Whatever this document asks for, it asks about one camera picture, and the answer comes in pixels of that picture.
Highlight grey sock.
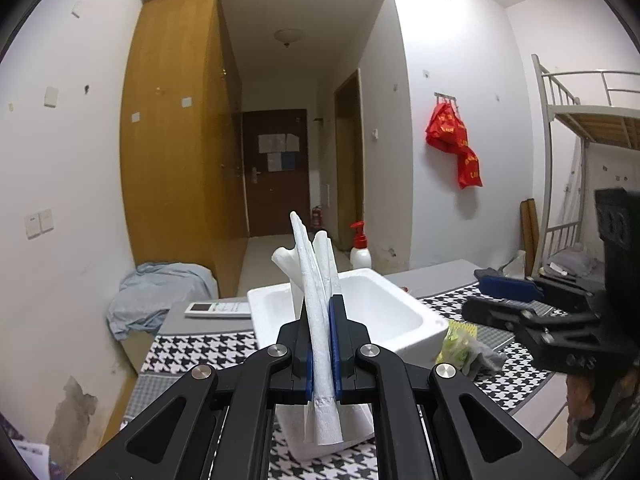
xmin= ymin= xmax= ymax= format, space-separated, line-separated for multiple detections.
xmin=461 ymin=338 xmax=506 ymax=379

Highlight green white plastic bag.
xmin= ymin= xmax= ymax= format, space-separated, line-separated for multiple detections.
xmin=435 ymin=320 xmax=477 ymax=370

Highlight person's right hand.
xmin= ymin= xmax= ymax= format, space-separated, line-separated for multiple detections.
xmin=566 ymin=372 xmax=634 ymax=450

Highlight houndstooth table cloth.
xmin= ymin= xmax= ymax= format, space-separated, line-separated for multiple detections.
xmin=126 ymin=297 xmax=570 ymax=479

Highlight white styrofoam box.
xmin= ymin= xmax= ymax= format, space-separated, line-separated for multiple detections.
xmin=246 ymin=266 xmax=450 ymax=463

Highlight white remote control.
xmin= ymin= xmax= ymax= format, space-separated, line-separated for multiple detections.
xmin=184 ymin=301 xmax=250 ymax=320

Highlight white pump lotion bottle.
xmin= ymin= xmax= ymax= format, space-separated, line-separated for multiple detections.
xmin=349 ymin=220 xmax=372 ymax=269

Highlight crumpled grey blue cloth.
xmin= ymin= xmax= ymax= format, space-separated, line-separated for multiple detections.
xmin=106 ymin=262 xmax=218 ymax=340

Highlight red hanging bag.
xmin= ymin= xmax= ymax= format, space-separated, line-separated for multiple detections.
xmin=425 ymin=101 xmax=483 ymax=190

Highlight side wooden door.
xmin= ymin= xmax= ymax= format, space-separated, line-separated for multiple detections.
xmin=334 ymin=70 xmax=364 ymax=252

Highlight white paper sheets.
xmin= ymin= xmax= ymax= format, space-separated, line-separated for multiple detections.
xmin=11 ymin=439 xmax=51 ymax=480

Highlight red fire extinguisher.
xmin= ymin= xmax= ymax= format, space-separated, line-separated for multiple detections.
xmin=311 ymin=206 xmax=322 ymax=230

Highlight metal bunk bed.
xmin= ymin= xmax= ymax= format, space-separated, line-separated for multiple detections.
xmin=532 ymin=54 xmax=639 ymax=284

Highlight wooden wardrobe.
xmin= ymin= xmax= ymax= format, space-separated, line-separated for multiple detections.
xmin=119 ymin=0 xmax=247 ymax=297

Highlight dark brown entrance door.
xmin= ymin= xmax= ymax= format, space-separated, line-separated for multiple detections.
xmin=242 ymin=108 xmax=311 ymax=237

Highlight ceiling lamp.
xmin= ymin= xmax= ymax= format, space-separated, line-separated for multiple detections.
xmin=273 ymin=28 xmax=305 ymax=48

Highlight wall socket pair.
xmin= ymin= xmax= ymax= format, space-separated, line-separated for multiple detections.
xmin=24 ymin=209 xmax=54 ymax=240

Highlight white wall switch plate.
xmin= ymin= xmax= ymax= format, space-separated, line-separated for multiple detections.
xmin=43 ymin=86 xmax=58 ymax=108

